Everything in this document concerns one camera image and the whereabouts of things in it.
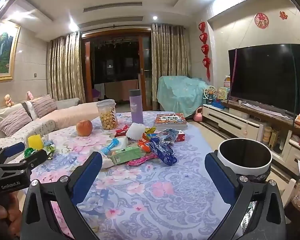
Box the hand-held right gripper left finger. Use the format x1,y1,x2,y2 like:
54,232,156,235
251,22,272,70
21,151,103,240

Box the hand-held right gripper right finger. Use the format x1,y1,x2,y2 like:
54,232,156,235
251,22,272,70
204,152,287,240

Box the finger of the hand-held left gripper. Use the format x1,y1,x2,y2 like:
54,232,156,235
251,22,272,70
0,142,26,167
0,149,48,180

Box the white tissue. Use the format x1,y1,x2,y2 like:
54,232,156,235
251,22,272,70
100,154,115,169

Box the white round bin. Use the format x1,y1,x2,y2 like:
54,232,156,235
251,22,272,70
214,137,273,175

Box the green carton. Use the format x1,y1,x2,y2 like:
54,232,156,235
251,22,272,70
110,146,143,165

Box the white paper packet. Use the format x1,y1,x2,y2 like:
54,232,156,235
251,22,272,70
110,136,129,155

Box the pink snack wrapper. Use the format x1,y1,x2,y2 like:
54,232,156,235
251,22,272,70
126,154,159,167

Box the red and white carton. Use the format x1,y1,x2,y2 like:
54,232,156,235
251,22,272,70
174,129,186,142

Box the red snack wrapper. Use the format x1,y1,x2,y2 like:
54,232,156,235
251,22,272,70
114,124,130,138

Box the blue snack wrapper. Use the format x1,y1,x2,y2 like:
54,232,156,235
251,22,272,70
149,137,178,167

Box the orange snack wrapper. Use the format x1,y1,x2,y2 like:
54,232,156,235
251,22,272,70
138,132,153,153

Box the cartoon print wrapper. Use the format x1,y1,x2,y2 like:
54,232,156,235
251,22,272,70
160,128,177,145

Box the person's left hand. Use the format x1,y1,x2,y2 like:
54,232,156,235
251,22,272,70
0,192,22,240

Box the green and white packet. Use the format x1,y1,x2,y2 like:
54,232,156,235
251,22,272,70
41,140,57,159

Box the pink striped pillow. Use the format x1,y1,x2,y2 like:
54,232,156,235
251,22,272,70
30,94,58,118
0,107,32,137

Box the black bin liner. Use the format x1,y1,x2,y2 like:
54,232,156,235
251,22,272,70
240,169,272,183

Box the red apple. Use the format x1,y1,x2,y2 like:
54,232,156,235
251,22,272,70
76,119,93,137

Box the white television cabinet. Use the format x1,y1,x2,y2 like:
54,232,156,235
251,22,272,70
202,100,300,165

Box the pink covered sofa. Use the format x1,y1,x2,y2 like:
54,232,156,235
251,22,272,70
0,97,100,155

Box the floral tablecloth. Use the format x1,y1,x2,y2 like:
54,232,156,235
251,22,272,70
0,110,270,240

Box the clear jar of snack balls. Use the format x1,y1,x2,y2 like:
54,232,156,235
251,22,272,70
96,99,118,130

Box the pink toy kettle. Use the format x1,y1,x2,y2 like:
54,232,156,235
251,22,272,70
193,106,203,122

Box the white stool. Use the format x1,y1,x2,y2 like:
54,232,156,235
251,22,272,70
281,179,297,208

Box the blue toy blocks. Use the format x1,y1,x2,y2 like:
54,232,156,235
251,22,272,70
211,99,228,110

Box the red cover book stack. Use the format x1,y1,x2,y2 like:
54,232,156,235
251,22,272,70
154,113,188,132

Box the purple thermos bottle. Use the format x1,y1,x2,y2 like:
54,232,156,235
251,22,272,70
129,89,144,125

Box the colourful toy house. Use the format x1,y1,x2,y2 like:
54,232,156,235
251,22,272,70
217,87,230,100

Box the toy ferris wheel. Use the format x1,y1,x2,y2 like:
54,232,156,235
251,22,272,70
203,85,217,104

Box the teal cloth cover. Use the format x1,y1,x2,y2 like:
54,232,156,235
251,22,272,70
157,75,210,118

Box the gold patterned curtain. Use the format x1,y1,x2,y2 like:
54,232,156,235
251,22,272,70
46,31,87,103
151,23,190,79

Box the gold framed landscape painting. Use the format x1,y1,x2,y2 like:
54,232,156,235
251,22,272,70
0,21,21,82

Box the black flat television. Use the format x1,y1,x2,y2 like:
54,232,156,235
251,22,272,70
228,44,300,117

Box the wooden frame glass door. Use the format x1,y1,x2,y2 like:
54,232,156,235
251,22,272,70
80,29,153,110

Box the red hanging knot string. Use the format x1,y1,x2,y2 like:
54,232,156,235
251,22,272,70
199,22,212,82

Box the round red wall decal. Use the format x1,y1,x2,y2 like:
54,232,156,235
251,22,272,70
254,12,270,28

